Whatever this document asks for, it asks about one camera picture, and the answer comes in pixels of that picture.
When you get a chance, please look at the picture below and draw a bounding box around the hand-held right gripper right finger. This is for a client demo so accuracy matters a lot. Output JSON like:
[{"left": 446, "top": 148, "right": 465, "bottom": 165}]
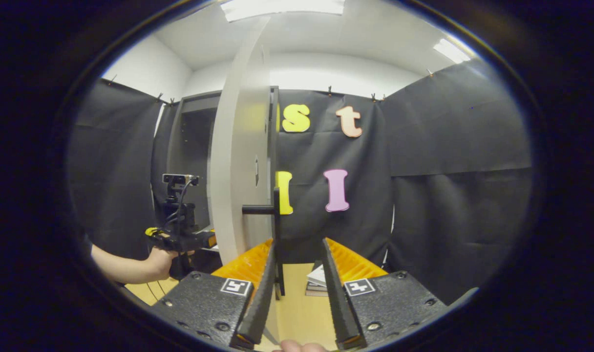
[{"left": 321, "top": 238, "right": 449, "bottom": 350}]

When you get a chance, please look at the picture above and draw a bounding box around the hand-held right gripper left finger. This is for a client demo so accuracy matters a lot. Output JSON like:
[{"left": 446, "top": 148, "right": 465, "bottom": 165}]
[{"left": 153, "top": 239, "right": 278, "bottom": 350}]

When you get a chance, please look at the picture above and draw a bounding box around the beige cabinet door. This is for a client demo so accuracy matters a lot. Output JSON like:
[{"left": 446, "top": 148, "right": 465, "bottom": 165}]
[{"left": 208, "top": 17, "right": 284, "bottom": 343}]

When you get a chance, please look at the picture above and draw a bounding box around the white cover book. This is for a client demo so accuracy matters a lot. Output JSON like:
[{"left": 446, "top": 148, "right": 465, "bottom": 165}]
[{"left": 307, "top": 263, "right": 327, "bottom": 287}]

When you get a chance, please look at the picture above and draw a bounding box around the black backdrop cloth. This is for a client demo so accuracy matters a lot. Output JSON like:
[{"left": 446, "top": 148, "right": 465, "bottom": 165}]
[{"left": 67, "top": 59, "right": 534, "bottom": 306}]

